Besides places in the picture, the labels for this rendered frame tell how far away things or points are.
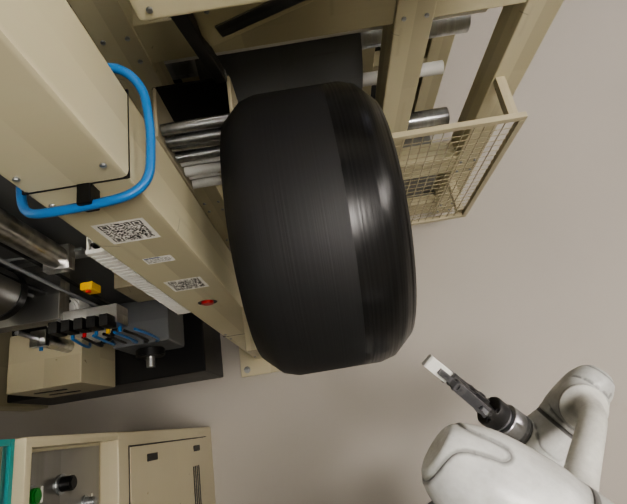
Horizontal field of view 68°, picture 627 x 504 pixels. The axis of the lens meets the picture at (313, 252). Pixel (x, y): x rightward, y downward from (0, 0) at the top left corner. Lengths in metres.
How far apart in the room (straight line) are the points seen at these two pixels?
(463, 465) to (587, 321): 1.81
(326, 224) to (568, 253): 1.90
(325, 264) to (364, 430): 1.47
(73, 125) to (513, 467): 0.65
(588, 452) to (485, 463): 0.41
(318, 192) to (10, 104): 0.42
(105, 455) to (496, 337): 1.64
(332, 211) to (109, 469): 0.91
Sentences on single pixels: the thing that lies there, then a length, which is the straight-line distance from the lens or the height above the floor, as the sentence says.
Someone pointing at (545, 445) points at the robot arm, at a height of 0.95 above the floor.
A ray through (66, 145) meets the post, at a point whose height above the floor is 1.73.
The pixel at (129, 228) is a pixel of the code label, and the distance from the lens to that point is 0.74.
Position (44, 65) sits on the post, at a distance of 0.49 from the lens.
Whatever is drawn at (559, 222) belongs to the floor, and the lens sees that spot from 2.56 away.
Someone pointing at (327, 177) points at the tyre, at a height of 1.49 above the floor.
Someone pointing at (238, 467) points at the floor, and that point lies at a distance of 2.19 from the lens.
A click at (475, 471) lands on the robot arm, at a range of 0.70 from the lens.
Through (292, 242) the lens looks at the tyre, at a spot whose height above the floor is 1.46.
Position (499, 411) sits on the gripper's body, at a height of 0.98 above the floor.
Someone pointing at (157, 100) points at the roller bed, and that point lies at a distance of 1.29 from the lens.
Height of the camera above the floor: 2.14
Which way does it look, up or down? 70 degrees down
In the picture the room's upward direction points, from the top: 9 degrees counter-clockwise
